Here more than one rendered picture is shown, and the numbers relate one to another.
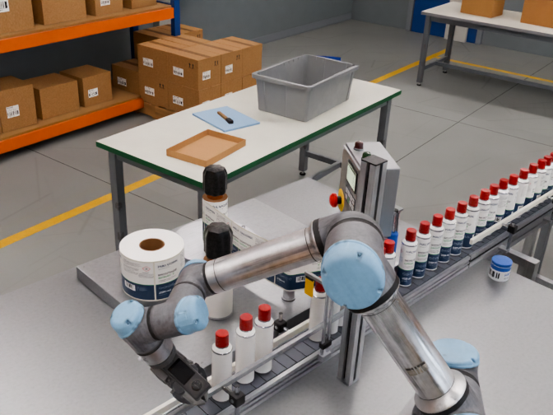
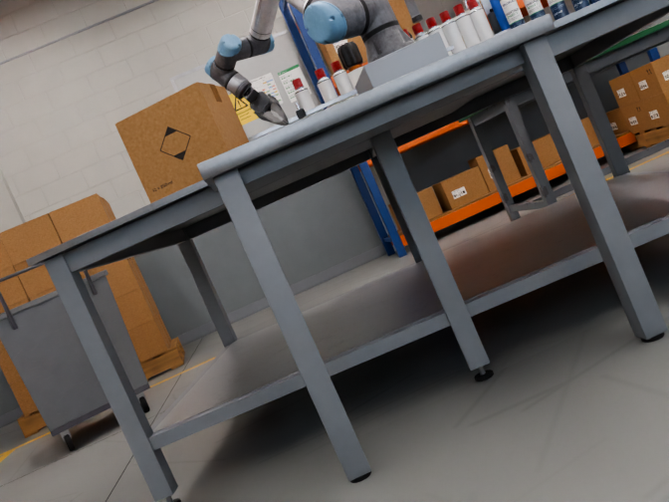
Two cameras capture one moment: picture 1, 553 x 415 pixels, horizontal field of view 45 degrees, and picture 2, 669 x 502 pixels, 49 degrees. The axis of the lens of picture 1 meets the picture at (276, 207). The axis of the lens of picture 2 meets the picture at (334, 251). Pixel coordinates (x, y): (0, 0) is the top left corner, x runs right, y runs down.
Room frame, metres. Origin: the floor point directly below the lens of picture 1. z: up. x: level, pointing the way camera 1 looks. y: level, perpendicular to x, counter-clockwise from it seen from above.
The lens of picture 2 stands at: (-0.52, -1.85, 0.62)
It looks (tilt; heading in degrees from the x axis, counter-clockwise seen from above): 3 degrees down; 50
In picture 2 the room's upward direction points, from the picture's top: 24 degrees counter-clockwise
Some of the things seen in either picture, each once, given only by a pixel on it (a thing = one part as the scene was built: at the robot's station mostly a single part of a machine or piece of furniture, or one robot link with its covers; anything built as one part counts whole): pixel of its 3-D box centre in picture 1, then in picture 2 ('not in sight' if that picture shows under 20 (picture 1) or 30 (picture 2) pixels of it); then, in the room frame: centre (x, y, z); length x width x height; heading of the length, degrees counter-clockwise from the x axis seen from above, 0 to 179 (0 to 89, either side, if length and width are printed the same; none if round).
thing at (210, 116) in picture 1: (225, 118); not in sight; (3.53, 0.31, 0.81); 0.32 x 0.24 x 0.01; 40
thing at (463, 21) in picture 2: not in sight; (468, 32); (1.74, -0.32, 0.98); 0.05 x 0.05 x 0.20
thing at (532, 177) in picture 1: (528, 187); not in sight; (2.44, -1.01, 0.98); 0.05 x 0.05 x 0.20
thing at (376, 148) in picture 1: (366, 188); not in sight; (1.53, -0.23, 1.38); 0.17 x 0.10 x 0.19; 10
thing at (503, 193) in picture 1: (499, 203); not in sight; (2.28, -0.85, 0.98); 0.05 x 0.05 x 0.20
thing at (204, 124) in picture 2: not in sight; (188, 143); (0.80, 0.16, 0.99); 0.30 x 0.24 x 0.27; 126
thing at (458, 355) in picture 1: (450, 371); (368, 10); (1.18, -0.41, 1.10); 0.13 x 0.12 x 0.14; 173
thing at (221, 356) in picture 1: (221, 365); (307, 106); (1.29, 0.12, 0.98); 0.05 x 0.05 x 0.20
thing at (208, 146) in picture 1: (206, 146); not in sight; (3.08, 0.36, 0.82); 0.34 x 0.24 x 0.04; 150
